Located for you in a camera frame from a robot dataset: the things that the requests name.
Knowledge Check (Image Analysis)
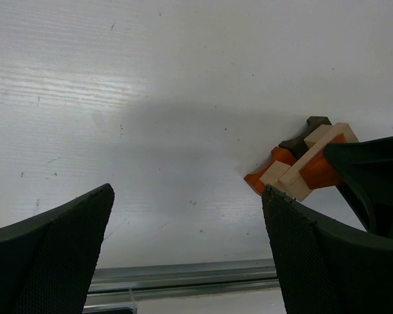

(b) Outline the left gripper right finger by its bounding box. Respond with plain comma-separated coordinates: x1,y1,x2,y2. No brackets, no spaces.
262,185,393,313

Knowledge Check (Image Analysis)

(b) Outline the long light wood block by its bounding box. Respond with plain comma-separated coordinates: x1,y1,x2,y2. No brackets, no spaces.
278,122,358,201

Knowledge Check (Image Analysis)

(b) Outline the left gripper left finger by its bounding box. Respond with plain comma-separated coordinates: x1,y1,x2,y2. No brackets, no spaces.
0,183,115,313

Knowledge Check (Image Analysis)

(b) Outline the aluminium front rail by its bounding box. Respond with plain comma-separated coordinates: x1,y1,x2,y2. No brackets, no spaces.
83,259,279,313

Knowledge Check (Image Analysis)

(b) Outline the orange arch block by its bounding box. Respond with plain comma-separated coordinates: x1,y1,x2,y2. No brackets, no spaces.
244,147,296,196

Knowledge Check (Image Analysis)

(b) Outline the small light wood cube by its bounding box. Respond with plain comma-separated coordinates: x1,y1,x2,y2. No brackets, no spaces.
259,160,291,190

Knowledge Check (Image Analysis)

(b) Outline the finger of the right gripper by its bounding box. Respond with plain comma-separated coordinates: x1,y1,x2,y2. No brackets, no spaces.
324,136,393,239

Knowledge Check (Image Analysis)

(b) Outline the orange triangular roof block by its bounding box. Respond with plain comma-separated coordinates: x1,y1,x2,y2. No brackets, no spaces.
298,133,346,190

